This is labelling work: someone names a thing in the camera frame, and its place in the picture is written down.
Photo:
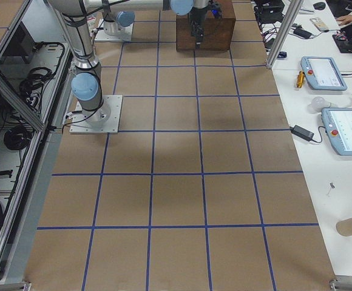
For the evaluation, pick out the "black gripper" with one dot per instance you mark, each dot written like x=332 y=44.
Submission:
x=195 y=19

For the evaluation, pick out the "aluminium side frame rail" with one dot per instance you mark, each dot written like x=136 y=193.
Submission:
x=35 y=75

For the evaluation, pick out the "person hand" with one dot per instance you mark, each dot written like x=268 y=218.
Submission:
x=344 y=20

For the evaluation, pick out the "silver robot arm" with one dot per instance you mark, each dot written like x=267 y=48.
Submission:
x=119 y=16
x=86 y=85

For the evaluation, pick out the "black computer mouse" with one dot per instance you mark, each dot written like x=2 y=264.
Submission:
x=319 y=5

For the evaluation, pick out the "near teach pendant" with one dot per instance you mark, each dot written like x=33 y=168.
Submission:
x=338 y=124

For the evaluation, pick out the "white light bulb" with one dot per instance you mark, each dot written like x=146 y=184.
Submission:
x=318 y=104

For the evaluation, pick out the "far teach pendant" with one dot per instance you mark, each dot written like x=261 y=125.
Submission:
x=322 y=73

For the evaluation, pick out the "dark wooden drawer cabinet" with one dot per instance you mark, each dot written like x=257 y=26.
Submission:
x=217 y=32

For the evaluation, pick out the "small blue object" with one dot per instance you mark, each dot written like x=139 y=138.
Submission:
x=282 y=55

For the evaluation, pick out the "smartphone patterned case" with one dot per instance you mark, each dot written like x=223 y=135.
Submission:
x=319 y=24

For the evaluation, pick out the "aluminium frame post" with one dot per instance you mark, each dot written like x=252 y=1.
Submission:
x=288 y=20

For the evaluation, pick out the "teach pendant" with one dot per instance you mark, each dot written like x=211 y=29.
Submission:
x=322 y=73
x=338 y=124

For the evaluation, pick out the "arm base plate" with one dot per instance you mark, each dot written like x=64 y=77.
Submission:
x=112 y=32
x=105 y=120

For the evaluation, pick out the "black power adapter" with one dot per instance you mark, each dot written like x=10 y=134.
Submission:
x=302 y=133

